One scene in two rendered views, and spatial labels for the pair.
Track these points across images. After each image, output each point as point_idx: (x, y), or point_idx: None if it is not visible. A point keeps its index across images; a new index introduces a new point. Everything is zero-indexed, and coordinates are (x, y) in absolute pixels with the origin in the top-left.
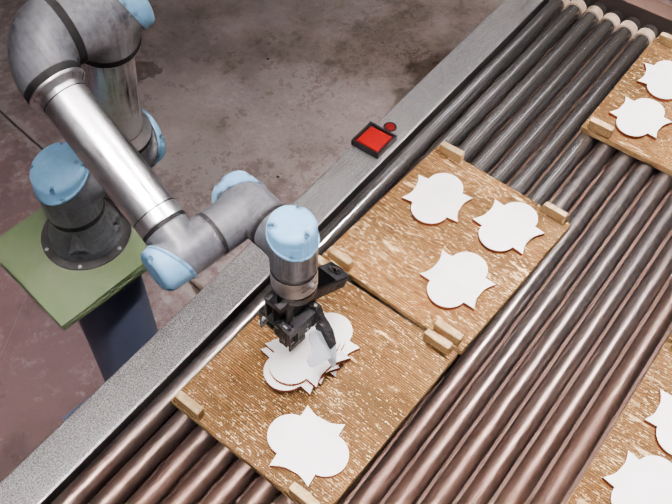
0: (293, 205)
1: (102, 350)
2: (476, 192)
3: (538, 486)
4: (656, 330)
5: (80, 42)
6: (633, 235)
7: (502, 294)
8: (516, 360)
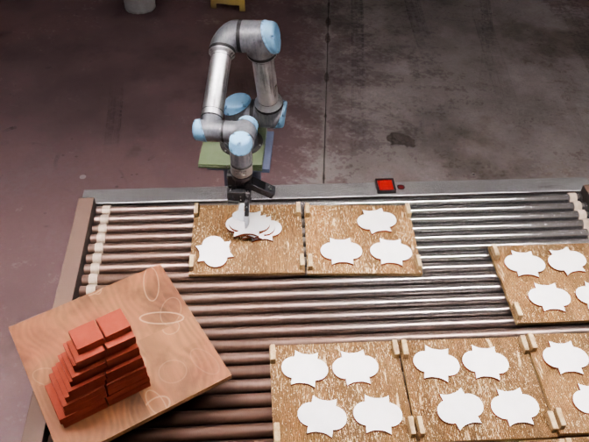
0: (247, 133)
1: None
2: (397, 231)
3: None
4: (400, 337)
5: (238, 41)
6: (448, 302)
7: (351, 270)
8: (328, 297)
